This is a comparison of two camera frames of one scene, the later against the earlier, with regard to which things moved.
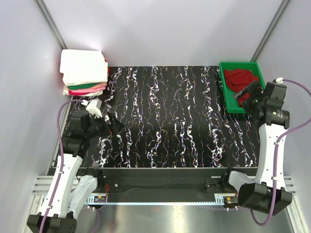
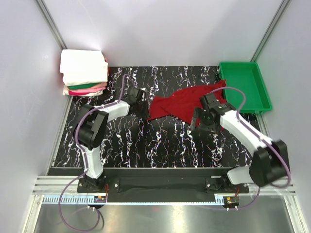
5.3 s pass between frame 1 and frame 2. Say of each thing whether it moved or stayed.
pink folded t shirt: stayed
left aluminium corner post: stayed
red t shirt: moved
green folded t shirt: stayed
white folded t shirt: stayed
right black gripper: moved
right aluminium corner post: stayed
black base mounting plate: stayed
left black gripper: moved
